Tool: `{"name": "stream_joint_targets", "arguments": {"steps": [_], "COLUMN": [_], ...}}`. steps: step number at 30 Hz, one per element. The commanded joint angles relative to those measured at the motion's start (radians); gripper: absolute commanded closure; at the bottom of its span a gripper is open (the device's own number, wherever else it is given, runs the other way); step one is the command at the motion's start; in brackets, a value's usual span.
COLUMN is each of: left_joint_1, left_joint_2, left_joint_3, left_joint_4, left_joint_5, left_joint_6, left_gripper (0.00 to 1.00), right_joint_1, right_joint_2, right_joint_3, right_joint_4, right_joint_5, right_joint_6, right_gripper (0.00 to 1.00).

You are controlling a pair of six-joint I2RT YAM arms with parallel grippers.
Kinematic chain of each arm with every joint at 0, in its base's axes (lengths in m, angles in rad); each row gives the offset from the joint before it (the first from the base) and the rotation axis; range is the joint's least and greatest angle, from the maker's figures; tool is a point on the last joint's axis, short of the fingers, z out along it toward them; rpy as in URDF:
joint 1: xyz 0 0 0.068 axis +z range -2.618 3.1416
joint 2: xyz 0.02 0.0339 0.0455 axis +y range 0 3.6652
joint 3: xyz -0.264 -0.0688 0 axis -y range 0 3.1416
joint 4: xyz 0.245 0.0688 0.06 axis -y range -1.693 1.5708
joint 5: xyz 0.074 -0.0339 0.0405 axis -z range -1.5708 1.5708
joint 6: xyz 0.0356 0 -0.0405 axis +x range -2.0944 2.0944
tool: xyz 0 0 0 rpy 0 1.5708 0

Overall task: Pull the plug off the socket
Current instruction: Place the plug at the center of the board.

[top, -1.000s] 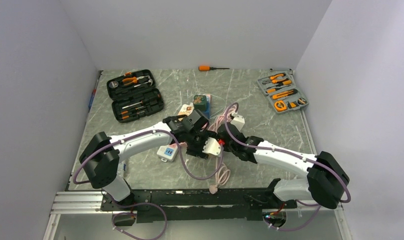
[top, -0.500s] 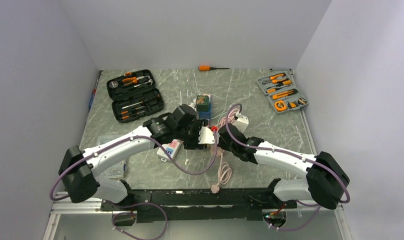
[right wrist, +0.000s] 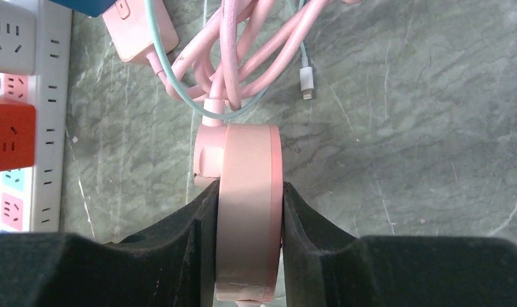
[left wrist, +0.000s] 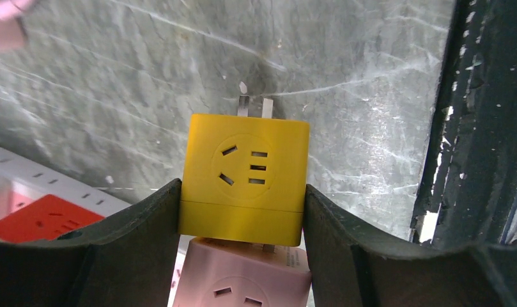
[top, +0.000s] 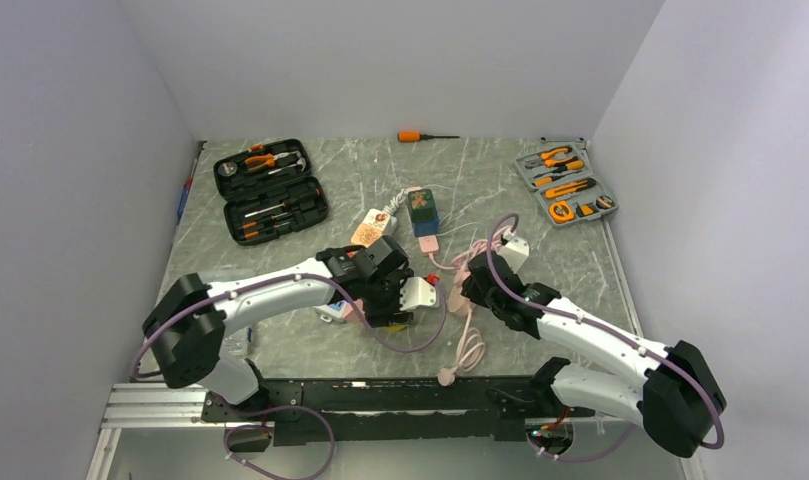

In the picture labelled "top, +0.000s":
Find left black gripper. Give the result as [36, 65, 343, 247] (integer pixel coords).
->
[362, 268, 414, 328]

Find white multicolour power strip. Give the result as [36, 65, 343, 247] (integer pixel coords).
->
[315, 206, 397, 323]

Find pink plug cable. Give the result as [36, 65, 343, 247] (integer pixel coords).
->
[450, 307, 488, 376]

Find pink round plug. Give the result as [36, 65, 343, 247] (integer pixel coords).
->
[437, 367, 456, 387]

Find black plastic tool case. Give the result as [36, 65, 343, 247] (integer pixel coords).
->
[213, 139, 330, 246]

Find grey plastic tool case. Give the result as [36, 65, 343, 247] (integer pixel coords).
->
[512, 141, 619, 227]

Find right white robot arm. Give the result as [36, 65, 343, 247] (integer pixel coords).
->
[461, 253, 727, 458]

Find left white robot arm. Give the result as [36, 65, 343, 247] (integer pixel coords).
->
[143, 236, 422, 420]

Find beige cube adapter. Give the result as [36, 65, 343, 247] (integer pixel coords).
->
[350, 223, 394, 247]

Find blue cube adapter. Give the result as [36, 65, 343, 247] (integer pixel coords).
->
[411, 218, 439, 238]

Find dark green cube adapter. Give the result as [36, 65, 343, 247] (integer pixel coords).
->
[406, 188, 438, 224]

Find orange tape measure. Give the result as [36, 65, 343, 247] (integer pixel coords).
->
[548, 201, 575, 225]

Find black hex key set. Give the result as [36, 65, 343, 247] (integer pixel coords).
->
[576, 202, 599, 217]

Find orange black utility knife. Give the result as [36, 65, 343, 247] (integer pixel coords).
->
[543, 178, 597, 200]

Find loose orange screwdriver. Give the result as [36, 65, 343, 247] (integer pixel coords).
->
[397, 131, 459, 143]

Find orange black combination pliers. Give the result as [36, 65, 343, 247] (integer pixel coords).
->
[523, 146, 575, 169]

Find clear plastic screw box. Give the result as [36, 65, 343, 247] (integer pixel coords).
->
[223, 327, 254, 359]

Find pink bundled strip cable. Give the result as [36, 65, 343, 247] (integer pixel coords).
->
[427, 235, 511, 276]

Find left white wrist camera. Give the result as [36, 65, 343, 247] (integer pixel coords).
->
[400, 277, 439, 312]

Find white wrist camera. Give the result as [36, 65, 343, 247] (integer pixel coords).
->
[400, 277, 439, 312]
[496, 228, 530, 273]

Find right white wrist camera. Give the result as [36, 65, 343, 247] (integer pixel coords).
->
[496, 228, 530, 273]

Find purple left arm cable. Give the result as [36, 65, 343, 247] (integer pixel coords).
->
[129, 272, 449, 478]

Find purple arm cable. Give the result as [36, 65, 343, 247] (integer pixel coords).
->
[129, 272, 449, 478]
[484, 213, 727, 464]

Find orange handled screwdriver upper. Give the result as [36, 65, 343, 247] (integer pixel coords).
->
[533, 160, 585, 187]

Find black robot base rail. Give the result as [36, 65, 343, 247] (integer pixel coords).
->
[200, 376, 597, 446]

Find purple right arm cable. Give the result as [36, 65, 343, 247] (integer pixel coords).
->
[484, 213, 727, 464]

